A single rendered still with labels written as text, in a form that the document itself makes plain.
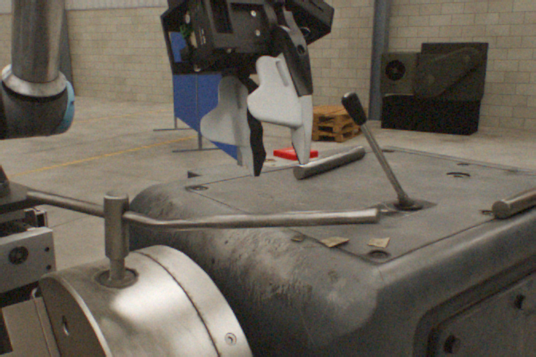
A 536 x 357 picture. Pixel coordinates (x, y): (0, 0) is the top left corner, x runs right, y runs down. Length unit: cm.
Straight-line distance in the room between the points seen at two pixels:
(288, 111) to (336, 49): 1100
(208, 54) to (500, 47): 1011
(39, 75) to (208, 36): 71
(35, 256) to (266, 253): 60
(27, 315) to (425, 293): 39
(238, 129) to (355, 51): 1077
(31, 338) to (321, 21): 42
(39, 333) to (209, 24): 36
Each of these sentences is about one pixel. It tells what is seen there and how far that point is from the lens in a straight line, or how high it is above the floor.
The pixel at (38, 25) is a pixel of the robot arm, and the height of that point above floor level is 148.
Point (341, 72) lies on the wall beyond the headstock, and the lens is 1137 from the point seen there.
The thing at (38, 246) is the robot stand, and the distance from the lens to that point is 106.
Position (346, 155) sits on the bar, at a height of 127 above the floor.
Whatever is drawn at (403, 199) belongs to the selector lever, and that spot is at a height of 127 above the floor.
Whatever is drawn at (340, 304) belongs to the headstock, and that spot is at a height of 123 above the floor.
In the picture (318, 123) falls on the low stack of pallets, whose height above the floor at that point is 28.
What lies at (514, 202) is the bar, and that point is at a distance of 68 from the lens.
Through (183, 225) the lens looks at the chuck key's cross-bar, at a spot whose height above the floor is 130.
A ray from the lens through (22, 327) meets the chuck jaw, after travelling 60.
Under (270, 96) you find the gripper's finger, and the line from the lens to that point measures 42.
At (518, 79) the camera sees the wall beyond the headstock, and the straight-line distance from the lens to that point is 1044.
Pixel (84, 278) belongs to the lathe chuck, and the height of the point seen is 124.
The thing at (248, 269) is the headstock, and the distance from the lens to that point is 55.
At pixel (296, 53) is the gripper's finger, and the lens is 43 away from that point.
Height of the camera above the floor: 145
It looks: 14 degrees down
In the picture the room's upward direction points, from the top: straight up
